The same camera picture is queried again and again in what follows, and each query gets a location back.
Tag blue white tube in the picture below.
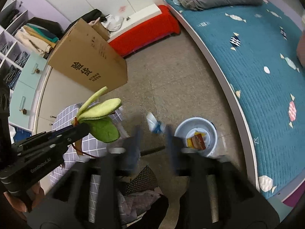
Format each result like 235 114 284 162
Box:
146 112 166 134

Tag green felt leaf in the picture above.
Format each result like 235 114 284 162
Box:
71 86 122 143

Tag grey round trash bin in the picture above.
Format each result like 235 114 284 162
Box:
174 117 218 157

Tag left hand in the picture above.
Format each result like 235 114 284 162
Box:
4 182 45 212

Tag grey checked tablecloth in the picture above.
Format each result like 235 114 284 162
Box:
48 102 158 224

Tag brown mesh basket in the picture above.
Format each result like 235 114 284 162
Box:
118 165 158 196

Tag beige cabinet doors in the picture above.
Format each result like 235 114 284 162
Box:
34 69 94 133

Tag mint green drawer front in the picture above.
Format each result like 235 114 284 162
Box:
9 53 47 130

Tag black trouser leg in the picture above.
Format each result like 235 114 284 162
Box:
118 190 169 228

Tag large brown cardboard box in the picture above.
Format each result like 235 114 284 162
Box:
47 19 128 92

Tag white shelf unit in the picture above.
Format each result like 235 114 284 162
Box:
0 0 63 134

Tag white plastic bag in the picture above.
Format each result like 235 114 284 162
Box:
101 15 124 33

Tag red bench with white top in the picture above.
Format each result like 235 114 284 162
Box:
109 5 181 57

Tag teal quilted bed mattress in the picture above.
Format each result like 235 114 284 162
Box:
158 0 305 200

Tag white bed frame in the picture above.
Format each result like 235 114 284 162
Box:
164 2 305 203

